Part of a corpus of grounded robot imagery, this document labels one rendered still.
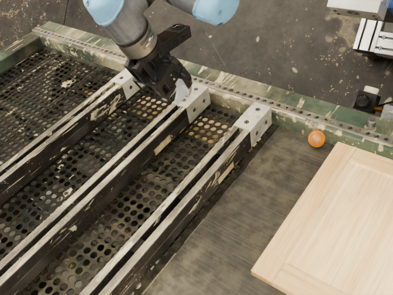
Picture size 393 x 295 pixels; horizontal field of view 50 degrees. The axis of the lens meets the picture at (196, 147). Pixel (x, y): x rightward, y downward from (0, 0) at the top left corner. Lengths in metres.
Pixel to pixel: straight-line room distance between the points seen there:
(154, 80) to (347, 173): 0.60
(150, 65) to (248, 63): 1.58
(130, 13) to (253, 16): 1.73
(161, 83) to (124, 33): 0.14
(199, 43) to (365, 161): 1.59
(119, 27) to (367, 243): 0.73
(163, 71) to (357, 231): 0.60
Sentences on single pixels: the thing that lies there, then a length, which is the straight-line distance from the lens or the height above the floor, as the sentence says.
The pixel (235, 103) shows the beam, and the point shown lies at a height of 0.90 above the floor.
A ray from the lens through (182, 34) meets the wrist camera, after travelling 0.92.
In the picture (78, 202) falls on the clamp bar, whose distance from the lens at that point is 1.20.
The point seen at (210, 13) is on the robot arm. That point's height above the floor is 1.57.
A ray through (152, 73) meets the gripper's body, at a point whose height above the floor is 1.47.
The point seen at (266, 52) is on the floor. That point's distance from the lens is 2.39.
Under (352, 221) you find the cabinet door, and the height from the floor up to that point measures 1.08.
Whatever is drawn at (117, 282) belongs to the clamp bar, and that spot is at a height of 1.46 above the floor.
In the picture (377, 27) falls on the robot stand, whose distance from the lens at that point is 2.00.
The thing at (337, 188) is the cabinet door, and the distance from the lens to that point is 1.18.
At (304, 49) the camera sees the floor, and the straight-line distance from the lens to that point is 2.31.
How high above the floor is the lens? 2.15
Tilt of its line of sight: 57 degrees down
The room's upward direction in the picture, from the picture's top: 92 degrees counter-clockwise
